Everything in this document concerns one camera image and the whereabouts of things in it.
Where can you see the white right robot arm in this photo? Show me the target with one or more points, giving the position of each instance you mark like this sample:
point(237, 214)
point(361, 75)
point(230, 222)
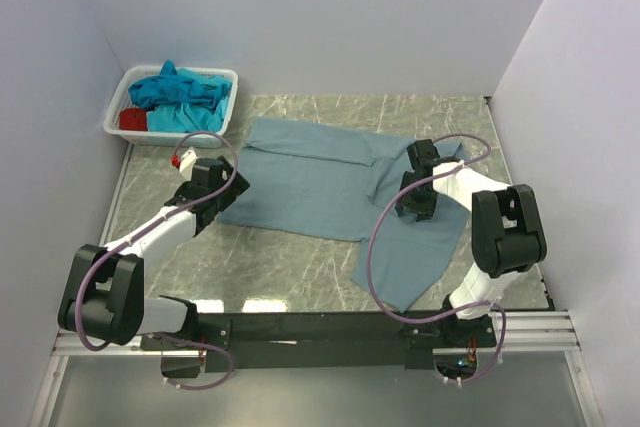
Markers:
point(507, 236)

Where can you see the light blue t shirt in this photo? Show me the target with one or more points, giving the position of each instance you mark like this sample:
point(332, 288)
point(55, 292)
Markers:
point(185, 118)

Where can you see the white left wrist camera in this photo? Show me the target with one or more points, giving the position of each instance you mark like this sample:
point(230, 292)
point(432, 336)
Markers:
point(185, 162)

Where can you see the bright blue t shirt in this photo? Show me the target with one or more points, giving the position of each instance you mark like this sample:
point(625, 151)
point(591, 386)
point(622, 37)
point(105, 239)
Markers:
point(174, 87)

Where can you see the black base crossbar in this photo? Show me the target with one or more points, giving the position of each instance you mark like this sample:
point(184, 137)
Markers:
point(338, 339)

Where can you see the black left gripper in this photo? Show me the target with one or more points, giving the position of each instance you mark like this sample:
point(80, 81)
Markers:
point(240, 187)

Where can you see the grey-blue t shirt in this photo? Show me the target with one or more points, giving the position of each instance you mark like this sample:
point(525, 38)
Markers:
point(330, 182)

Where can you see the red garment in basket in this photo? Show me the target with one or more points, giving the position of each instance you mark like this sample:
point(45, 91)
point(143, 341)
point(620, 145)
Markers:
point(133, 119)

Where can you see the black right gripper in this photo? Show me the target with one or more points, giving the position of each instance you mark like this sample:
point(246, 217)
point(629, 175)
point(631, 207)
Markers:
point(424, 210)

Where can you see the aluminium rail frame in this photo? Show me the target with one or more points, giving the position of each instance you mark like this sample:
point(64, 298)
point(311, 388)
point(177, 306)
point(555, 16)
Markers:
point(526, 332)

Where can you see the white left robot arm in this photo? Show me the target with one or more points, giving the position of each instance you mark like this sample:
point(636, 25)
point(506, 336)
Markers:
point(104, 296)

